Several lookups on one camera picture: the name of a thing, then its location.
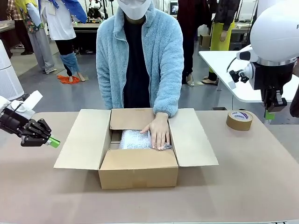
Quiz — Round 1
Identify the white ribbed cylinder stand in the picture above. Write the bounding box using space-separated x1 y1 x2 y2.
0 39 25 101

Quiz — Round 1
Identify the bubble clock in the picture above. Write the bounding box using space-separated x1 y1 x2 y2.
119 129 173 152

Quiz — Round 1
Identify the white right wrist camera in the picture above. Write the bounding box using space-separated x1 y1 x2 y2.
228 62 256 90

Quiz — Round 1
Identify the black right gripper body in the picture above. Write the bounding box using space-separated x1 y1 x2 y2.
253 61 294 92

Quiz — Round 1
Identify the person in blue fleece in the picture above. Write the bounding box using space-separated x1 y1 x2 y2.
96 0 184 119

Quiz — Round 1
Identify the black braided cable sleeve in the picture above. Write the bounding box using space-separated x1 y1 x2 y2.
289 90 299 119

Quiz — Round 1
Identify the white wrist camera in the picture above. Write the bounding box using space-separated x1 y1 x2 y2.
228 62 256 90
9 91 43 119

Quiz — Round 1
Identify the person's left hand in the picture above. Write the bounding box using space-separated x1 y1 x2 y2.
139 112 171 150

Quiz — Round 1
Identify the brown cardboard box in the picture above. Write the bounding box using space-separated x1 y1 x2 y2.
53 107 220 190

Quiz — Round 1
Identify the small cardboard carton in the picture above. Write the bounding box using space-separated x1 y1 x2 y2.
199 34 211 49

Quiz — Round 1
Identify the brown packing tape roll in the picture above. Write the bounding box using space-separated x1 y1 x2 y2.
226 110 254 131

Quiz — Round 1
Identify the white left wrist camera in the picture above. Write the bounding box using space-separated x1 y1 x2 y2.
9 91 43 119

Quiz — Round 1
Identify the mannequin with floral shirt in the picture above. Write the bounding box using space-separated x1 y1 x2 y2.
7 0 58 74

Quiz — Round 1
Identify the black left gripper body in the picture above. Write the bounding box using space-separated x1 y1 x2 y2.
0 106 33 139

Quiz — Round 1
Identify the white face mask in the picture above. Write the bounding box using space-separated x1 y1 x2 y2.
117 0 151 21

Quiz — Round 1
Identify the orange cloth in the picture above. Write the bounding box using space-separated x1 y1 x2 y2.
57 74 80 84

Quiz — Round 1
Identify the mannequin with white shirt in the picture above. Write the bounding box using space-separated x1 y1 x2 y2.
38 0 88 82

